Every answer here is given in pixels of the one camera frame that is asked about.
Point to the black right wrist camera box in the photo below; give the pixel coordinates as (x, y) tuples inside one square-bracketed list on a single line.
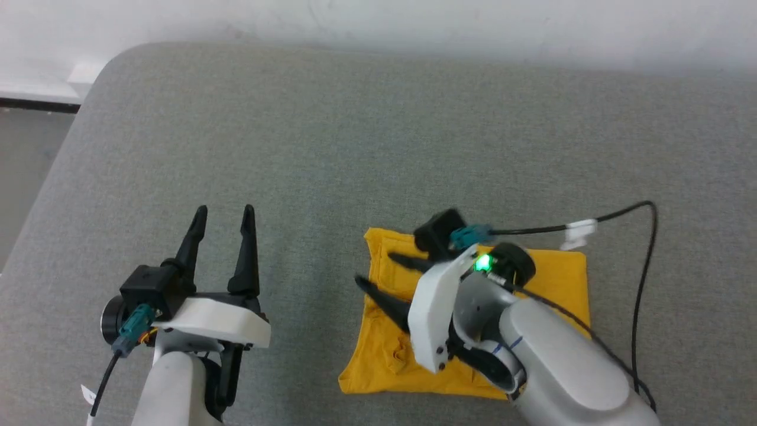
[(437, 234)]

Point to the grey fabric sofa cushion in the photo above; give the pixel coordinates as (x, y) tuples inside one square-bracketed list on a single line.
[(355, 148)]

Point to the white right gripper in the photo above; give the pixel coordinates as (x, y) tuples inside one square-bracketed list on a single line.
[(432, 313)]

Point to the yellow t-shirt with white print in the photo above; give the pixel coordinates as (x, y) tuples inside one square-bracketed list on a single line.
[(384, 355)]

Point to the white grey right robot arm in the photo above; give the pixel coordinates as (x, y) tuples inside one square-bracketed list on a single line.
[(562, 361)]

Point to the black baseboard strip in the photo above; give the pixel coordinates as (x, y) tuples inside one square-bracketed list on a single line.
[(35, 105)]

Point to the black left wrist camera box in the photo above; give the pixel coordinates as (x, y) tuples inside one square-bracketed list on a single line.
[(148, 287)]

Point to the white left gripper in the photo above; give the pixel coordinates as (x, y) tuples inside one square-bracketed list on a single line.
[(219, 322)]

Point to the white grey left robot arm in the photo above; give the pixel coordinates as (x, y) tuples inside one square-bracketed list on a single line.
[(171, 390)]

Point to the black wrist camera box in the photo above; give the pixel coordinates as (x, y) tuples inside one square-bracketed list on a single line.
[(148, 287), (437, 234)]

